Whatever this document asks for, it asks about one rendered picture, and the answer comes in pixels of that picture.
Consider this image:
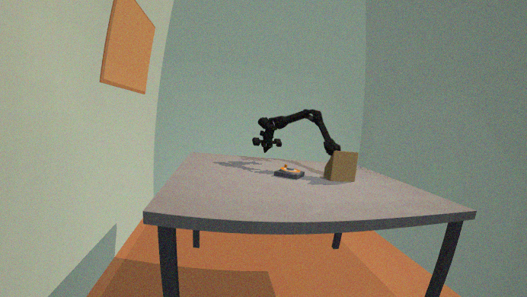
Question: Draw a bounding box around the orange flat ring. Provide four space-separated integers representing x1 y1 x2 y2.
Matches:
280 164 300 174

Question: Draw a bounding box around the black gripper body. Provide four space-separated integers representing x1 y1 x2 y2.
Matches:
252 132 282 147

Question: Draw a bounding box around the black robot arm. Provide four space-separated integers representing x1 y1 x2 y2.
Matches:
258 109 340 156

